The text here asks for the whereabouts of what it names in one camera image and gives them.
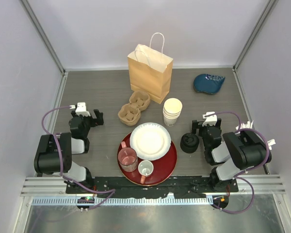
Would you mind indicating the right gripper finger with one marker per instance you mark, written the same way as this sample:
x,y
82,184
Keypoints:
x,y
218,123
195,126

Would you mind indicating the red cup of straws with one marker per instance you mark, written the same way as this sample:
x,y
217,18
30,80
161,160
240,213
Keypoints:
x,y
249,125

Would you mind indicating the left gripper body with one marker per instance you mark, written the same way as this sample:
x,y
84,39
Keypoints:
x,y
88,122

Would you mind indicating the brown paper takeout bag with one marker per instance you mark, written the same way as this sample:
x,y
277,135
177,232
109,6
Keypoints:
x,y
150,71

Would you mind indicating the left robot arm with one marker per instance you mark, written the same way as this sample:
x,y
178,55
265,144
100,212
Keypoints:
x,y
55,151

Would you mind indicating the pink glass mug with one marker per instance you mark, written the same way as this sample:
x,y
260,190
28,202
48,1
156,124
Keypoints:
x,y
127,158

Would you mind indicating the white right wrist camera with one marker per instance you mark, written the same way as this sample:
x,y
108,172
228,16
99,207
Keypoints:
x,y
210,118

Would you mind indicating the blue ceramic dish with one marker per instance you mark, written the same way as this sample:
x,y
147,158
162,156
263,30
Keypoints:
x,y
208,83

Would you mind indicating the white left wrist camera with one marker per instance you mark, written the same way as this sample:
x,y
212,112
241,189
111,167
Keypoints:
x,y
81,109

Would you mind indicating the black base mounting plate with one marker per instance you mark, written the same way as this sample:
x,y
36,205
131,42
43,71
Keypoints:
x,y
180,186

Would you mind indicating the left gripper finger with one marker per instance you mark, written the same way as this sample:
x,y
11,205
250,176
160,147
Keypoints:
x,y
99,121
74,114

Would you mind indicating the white paper plate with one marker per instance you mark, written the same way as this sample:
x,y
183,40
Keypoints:
x,y
151,141

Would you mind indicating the stack of black cup lids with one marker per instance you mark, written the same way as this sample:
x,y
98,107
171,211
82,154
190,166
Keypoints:
x,y
189,142

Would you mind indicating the brown cardboard cup carrier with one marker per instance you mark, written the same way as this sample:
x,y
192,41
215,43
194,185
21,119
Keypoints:
x,y
130,113

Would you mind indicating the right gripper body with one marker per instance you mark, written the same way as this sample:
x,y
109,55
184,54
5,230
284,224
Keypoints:
x,y
202,131

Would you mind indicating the white and pink ceramic mug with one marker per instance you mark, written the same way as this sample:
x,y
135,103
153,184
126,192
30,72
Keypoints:
x,y
145,169

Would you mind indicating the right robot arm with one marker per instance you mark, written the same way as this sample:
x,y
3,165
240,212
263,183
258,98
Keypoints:
x,y
231,154

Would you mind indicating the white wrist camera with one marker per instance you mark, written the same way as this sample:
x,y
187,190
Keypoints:
x,y
81,109
210,118

